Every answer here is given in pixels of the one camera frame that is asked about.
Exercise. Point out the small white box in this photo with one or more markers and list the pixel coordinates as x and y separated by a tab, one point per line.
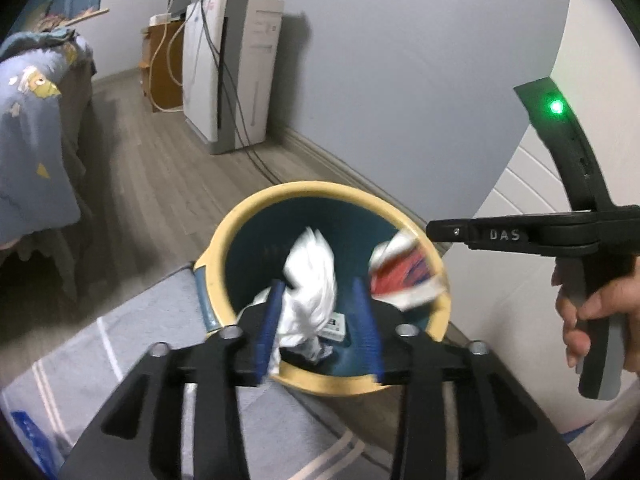
334	327

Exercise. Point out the grey striped rug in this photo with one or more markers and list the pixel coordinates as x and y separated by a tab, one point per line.
125	360

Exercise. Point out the white air purifier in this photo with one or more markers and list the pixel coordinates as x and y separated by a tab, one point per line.
250	70

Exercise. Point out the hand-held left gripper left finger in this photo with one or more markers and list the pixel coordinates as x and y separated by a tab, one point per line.
267	332

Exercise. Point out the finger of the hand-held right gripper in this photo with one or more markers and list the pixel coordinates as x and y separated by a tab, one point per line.
500	234

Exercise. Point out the white tissue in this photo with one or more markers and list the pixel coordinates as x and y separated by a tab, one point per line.
310	280

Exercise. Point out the grey bed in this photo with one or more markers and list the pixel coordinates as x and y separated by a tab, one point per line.
70	180

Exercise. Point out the blue printed blanket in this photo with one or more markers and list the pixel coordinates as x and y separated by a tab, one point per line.
30	125

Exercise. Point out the wooden stick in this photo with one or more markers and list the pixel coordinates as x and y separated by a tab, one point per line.
85	16

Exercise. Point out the blue bin with yellow rim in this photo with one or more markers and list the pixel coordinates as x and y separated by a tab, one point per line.
260	250

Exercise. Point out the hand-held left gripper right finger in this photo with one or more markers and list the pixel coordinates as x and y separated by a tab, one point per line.
367	332

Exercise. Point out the wooden cabinet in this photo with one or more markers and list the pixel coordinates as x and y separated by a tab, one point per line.
162	70

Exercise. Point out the person's right hand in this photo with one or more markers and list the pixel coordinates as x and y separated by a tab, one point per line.
612	300

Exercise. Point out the red and white wrapper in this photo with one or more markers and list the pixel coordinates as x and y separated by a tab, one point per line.
400	275

